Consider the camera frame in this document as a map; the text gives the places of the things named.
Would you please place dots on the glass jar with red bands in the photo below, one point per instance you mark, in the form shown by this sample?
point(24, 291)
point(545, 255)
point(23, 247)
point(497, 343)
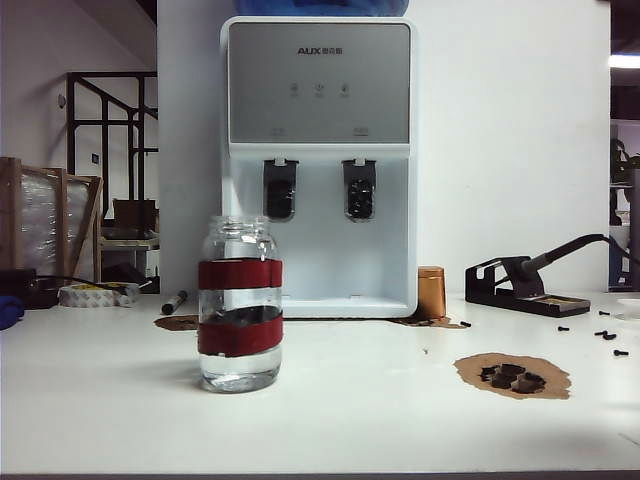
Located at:
point(240, 280)

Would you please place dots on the grey dispenser tap lever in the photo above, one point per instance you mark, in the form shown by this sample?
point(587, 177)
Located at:
point(280, 200)
point(359, 200)

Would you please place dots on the white AUX water dispenser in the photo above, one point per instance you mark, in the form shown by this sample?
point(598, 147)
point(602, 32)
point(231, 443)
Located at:
point(320, 80)

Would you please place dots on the copper cylindrical canister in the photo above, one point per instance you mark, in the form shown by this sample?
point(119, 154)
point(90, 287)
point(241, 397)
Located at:
point(432, 295)

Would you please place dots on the black marker pen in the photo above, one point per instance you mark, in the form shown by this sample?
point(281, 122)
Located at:
point(173, 302)

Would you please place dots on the black soldering iron stand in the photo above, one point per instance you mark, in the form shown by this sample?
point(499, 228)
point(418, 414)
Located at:
point(480, 295)

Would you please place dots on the brown cardboard box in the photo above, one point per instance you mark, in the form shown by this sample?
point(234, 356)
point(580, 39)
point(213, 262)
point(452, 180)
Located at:
point(135, 215)

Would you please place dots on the white small bench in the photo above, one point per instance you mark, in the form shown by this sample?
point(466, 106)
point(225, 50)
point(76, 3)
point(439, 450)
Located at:
point(130, 243)

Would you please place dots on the large brown torn patch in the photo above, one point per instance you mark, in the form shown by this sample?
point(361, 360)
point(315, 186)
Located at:
point(470, 367)

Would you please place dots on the black velcro piece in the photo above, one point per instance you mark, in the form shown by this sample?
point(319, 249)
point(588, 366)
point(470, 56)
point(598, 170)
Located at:
point(487, 373)
point(501, 382)
point(510, 370)

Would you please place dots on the white tape roll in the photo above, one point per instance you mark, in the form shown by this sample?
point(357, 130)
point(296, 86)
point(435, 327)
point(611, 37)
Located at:
point(90, 297)

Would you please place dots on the black soldering iron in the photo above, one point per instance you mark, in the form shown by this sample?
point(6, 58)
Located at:
point(565, 250)

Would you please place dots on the wooden crate with plastic wrap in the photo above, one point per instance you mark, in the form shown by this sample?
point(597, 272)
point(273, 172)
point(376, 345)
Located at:
point(40, 220)

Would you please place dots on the black box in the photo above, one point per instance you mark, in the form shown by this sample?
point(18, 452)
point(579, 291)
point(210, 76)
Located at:
point(20, 290)

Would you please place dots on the dark potted plant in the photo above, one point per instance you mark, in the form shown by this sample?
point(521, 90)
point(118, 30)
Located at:
point(620, 160)

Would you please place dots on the blue cloth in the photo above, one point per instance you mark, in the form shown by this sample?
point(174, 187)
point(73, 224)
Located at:
point(9, 310)

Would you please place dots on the ceiling light panel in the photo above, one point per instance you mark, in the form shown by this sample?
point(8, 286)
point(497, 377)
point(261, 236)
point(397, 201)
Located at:
point(625, 60)

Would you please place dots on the black metal railing frame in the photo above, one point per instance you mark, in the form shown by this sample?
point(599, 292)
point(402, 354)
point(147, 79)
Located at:
point(72, 125)

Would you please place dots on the grey post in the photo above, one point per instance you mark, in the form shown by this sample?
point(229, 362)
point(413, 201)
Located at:
point(635, 225)

